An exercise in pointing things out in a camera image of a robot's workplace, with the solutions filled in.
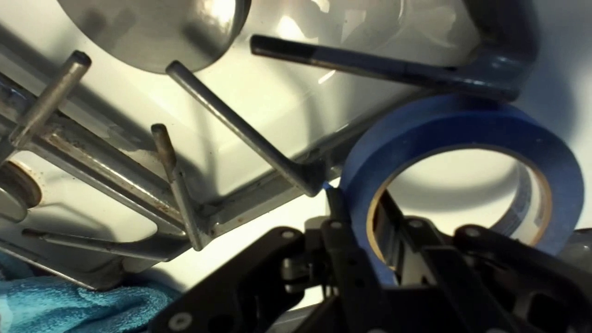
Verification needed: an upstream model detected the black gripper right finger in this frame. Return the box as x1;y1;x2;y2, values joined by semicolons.
370;189;592;333

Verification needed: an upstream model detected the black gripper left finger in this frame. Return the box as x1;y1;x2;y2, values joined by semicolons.
146;184;397;333

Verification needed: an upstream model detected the blue masking tape roll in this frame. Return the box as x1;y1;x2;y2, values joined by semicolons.
336;93;586;289

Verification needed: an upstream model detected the metal dish rack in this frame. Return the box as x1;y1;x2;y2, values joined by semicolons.
0;0;540;293

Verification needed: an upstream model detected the teal cloth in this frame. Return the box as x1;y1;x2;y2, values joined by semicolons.
0;256;181;333

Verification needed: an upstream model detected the round silver burner cap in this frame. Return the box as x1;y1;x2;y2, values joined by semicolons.
55;0;253;76
0;160;44;226

